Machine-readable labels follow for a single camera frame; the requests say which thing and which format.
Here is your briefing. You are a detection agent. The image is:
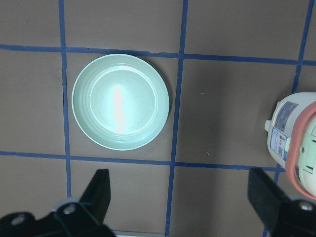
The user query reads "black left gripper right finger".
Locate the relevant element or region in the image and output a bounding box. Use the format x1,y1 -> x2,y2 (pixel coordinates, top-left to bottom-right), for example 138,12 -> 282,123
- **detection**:
247,168 -> 291,230

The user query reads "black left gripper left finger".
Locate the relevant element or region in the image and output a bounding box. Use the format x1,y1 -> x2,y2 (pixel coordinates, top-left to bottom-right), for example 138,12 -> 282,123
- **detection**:
79,169 -> 110,223

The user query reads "white rice cooker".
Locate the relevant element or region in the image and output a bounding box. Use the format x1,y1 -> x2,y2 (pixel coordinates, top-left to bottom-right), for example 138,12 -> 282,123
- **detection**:
265,92 -> 316,200

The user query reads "green plate far side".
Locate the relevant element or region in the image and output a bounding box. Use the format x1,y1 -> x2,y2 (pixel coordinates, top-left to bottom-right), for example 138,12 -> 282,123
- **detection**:
71,54 -> 170,151

